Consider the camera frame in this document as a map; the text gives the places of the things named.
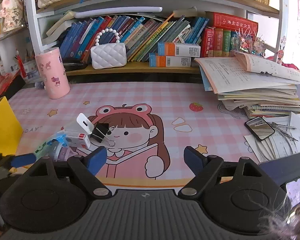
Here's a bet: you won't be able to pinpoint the white charger plug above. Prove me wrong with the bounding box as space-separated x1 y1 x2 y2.
76 113 93 135

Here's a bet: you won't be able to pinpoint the red upright dictionary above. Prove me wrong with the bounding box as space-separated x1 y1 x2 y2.
200 27 215 58

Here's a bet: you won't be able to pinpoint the white-framed wooden bookshelf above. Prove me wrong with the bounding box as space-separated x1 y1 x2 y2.
24 0 290 77

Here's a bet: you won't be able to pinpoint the yellow cardboard box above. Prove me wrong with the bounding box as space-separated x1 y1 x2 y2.
0 96 23 155

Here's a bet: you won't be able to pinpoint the white pen holder with pens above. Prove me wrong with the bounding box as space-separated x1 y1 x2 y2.
15 49 41 81

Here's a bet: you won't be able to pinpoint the loose white paper sheets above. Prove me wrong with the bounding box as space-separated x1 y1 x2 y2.
244 111 300 163

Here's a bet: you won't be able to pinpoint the smartphone with lit screen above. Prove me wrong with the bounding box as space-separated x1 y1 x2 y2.
286 176 300 208

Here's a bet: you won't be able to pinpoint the pink cartoon print cylinder cup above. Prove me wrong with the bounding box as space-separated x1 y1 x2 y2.
35 47 71 100

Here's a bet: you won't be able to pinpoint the red thick dictionary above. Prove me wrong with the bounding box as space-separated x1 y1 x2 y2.
206 11 259 34

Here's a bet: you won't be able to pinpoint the black binder clip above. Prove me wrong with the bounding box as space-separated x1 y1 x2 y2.
89 123 116 147

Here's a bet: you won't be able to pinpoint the pink checkered printed tablecloth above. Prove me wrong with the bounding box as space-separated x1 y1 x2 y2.
7 81 300 188

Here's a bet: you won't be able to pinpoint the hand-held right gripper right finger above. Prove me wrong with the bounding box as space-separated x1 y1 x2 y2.
178 146 262 197

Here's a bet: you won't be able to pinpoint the grey furry charm with ring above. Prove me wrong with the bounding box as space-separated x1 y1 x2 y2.
260 180 300 240

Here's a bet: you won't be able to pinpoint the red tassel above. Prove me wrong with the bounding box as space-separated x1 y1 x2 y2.
15 54 27 79

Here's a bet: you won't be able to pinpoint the orange white carton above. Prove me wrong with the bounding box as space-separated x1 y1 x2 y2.
157 42 201 57
149 52 192 68

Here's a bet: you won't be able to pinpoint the long row of colourful books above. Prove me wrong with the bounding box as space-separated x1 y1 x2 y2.
59 15 209 63

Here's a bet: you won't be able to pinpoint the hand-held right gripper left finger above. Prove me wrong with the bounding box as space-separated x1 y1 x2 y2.
30 146 112 197

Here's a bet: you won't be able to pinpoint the green upright dictionary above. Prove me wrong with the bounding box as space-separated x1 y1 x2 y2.
222 29 232 57

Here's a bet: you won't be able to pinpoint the wooden handled brush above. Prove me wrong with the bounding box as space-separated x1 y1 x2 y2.
154 7 198 30

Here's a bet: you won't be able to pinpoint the stack of papers and notebooks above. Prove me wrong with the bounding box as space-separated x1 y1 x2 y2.
195 51 300 119

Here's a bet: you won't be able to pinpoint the white cubby shelf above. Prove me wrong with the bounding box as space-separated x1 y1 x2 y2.
0 26 40 85

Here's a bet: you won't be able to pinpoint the black pouch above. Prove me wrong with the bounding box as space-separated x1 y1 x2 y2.
62 57 88 72

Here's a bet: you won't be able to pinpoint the red paper pile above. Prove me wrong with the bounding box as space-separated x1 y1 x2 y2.
0 72 20 103

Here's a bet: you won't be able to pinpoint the white small box red label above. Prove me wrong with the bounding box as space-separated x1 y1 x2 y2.
62 124 92 149

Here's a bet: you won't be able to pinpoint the colourful glitter ornament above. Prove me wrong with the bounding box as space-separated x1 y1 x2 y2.
230 27 266 57

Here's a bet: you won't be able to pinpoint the red cartoon figure ornament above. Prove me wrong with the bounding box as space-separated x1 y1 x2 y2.
275 44 286 64

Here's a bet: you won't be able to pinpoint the white quilted pearl-handle handbag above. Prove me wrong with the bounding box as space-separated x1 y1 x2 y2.
90 29 127 70

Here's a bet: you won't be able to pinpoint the black smartphone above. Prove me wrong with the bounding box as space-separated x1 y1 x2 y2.
244 117 276 141

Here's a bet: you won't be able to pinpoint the orange upright dictionary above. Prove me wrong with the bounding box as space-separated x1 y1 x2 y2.
213 28 224 57

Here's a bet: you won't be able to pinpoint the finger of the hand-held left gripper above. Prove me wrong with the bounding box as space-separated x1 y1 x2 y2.
0 153 37 168

